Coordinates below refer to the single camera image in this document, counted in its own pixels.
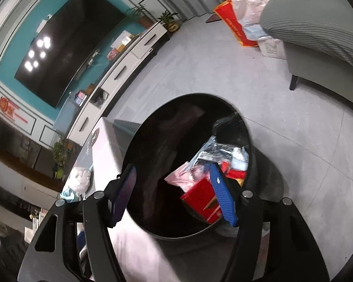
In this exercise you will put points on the white television cabinet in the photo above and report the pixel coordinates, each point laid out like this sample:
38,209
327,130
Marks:
120,70

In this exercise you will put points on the red wall decoration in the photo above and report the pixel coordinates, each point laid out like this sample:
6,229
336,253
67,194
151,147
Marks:
7,107

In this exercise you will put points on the crumpled white plastic bag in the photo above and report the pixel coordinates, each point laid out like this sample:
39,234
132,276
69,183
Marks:
79,179

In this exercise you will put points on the small blue red box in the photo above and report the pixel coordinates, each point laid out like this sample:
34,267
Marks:
81,98

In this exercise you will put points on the pink grey tablecloth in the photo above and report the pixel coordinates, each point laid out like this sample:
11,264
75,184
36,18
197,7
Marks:
106,158

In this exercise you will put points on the red paper bag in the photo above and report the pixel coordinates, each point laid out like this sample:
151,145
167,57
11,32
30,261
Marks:
234,25

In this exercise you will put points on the red packet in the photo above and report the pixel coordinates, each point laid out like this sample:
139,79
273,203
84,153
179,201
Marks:
198,196

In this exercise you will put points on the white cardboard carton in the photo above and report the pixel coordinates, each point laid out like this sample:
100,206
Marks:
272,48

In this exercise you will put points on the black round trash bin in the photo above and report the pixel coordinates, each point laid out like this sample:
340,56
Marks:
153,152

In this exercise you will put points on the grey sofa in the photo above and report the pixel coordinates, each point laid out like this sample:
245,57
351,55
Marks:
314,26

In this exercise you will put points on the black television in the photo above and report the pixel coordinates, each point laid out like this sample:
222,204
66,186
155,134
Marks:
64,44

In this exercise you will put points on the pink plastic bag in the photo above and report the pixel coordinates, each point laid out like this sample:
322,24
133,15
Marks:
182,176

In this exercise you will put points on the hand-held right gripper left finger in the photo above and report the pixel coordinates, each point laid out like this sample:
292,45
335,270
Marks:
124,195

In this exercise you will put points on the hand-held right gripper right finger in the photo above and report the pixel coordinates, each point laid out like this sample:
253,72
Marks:
222,196

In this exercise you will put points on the potted plant green pot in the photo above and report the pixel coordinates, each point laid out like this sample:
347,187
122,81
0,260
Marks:
59,155

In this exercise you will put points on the clear plastic wrapper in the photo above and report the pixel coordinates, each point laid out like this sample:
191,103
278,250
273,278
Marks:
220,149

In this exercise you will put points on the potted plant yellow pot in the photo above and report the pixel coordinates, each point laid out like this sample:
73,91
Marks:
169,20

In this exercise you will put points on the blue face mask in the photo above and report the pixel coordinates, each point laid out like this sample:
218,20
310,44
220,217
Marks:
68,195

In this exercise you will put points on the potted plant brown pot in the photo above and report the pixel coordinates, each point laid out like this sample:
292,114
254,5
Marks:
138,14

